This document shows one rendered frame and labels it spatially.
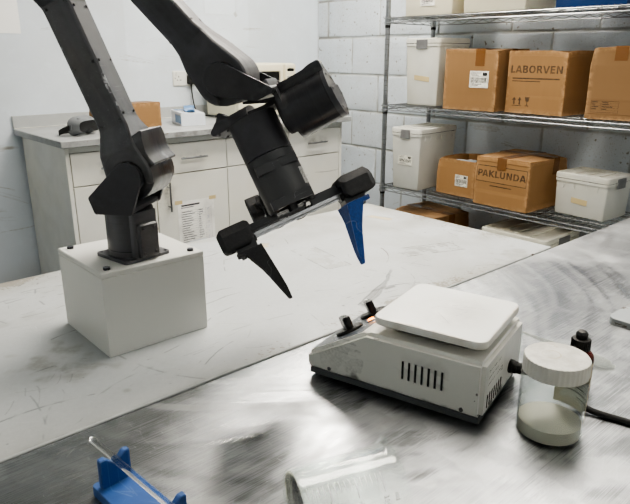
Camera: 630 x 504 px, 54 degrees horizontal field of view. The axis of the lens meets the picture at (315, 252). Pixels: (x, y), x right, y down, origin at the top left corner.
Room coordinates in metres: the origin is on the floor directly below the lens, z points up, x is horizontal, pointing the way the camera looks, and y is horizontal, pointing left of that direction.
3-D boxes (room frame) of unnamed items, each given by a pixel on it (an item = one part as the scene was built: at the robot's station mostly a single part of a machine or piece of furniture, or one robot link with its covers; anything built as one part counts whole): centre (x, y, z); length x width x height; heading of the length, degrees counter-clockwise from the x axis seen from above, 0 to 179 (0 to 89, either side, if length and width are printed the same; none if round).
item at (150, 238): (0.73, 0.23, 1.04); 0.07 x 0.07 x 0.06; 50
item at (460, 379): (0.61, -0.12, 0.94); 0.22 x 0.13 x 0.08; 57
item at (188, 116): (3.30, 0.67, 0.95); 0.24 x 0.13 x 0.09; 25
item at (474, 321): (0.60, -0.14, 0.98); 0.12 x 0.12 x 0.01; 57
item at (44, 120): (3.61, 0.83, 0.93); 1.70 x 0.01 x 0.06; 132
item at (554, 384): (0.51, -0.22, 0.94); 0.06 x 0.06 x 0.08
